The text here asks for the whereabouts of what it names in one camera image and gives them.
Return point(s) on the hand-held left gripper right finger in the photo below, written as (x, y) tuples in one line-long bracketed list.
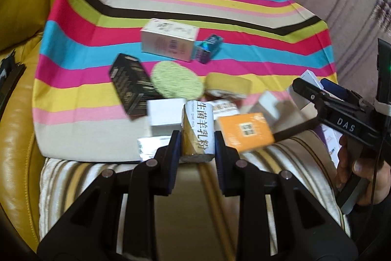
[(218, 154)]

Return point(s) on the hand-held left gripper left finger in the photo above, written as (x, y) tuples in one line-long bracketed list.
[(176, 151)]

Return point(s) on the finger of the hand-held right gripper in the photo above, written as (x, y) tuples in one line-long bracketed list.
[(333, 89), (308, 92)]

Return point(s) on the white box with blue edge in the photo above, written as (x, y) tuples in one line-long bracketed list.
[(310, 79)]

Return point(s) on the gold and white box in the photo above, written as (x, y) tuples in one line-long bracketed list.
[(200, 129)]

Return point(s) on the orange box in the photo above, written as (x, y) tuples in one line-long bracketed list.
[(244, 132)]

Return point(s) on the small white box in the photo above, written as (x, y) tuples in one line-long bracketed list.
[(270, 105)]

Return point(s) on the plain white box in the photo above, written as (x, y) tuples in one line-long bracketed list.
[(166, 111)]

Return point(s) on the white box with gold lettering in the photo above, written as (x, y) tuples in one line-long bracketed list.
[(224, 108)]

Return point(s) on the green round pad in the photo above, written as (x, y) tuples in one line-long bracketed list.
[(177, 80)]

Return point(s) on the yellow sponge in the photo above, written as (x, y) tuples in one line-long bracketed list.
[(227, 83)]

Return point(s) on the black box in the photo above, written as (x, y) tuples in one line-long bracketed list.
[(131, 86)]

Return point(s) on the person's right hand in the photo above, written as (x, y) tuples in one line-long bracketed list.
[(375, 184)]

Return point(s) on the beige striped cushion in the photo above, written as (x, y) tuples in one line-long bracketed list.
[(195, 187)]

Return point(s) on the blue holographic small box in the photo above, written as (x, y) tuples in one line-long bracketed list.
[(209, 48)]

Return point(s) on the black flat object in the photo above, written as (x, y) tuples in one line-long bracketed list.
[(10, 80)]

